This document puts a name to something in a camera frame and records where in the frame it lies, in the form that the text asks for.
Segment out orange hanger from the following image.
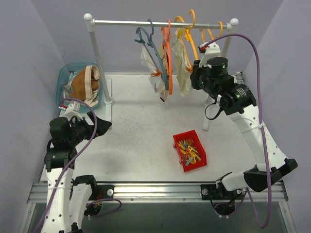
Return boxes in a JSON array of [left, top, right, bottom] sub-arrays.
[[161, 19, 173, 95]]

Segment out white underwear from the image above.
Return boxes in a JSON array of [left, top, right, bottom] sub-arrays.
[[140, 46, 164, 94]]

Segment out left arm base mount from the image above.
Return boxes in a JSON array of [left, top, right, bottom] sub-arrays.
[[89, 184, 114, 201]]

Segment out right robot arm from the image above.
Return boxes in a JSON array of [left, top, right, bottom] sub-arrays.
[[190, 57, 298, 199]]

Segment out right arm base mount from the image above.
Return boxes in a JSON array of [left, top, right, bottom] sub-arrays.
[[200, 183, 242, 201]]

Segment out beige underwear navy trim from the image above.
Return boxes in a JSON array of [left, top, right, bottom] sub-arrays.
[[156, 44, 169, 102]]

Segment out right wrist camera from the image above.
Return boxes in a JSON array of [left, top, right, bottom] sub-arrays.
[[199, 42, 221, 67]]

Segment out pale yellow underwear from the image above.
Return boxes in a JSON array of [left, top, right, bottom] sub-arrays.
[[172, 35, 192, 97]]

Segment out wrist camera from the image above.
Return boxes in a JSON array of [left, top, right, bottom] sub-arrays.
[[199, 42, 221, 67], [64, 103, 82, 120]]

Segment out yellow hanger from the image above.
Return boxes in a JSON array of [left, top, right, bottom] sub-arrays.
[[200, 21, 224, 42], [173, 9, 199, 73]]

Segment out clothespins in bin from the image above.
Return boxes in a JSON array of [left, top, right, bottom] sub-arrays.
[[178, 139, 202, 166]]

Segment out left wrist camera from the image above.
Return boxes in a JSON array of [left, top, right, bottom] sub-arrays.
[[64, 103, 82, 120]]

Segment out pile of underwear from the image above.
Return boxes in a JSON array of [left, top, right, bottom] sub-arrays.
[[64, 72, 100, 106]]

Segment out red plastic bin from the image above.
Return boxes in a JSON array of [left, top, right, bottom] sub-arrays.
[[173, 130, 207, 172]]

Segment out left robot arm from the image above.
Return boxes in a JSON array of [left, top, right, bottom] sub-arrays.
[[35, 112, 112, 233]]

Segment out teal plastic basket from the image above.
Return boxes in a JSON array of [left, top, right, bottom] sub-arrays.
[[55, 63, 103, 110]]

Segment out aluminium rail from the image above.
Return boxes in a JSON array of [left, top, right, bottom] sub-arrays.
[[26, 71, 289, 204]]

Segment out brown underwear cream waistband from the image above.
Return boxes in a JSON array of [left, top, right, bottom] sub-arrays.
[[69, 65, 101, 106]]

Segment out blue-grey hanger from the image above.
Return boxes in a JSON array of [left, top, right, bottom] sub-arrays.
[[134, 18, 168, 90]]

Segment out white clothes rack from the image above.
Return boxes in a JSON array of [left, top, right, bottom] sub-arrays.
[[84, 12, 239, 132]]

